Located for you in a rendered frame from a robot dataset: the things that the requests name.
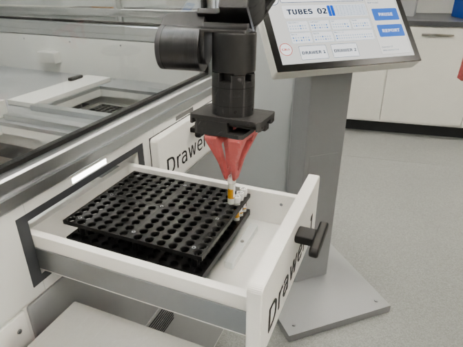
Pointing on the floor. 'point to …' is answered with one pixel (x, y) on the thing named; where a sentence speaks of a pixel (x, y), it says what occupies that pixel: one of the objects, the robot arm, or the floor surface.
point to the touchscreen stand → (323, 214)
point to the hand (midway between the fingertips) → (231, 173)
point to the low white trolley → (102, 331)
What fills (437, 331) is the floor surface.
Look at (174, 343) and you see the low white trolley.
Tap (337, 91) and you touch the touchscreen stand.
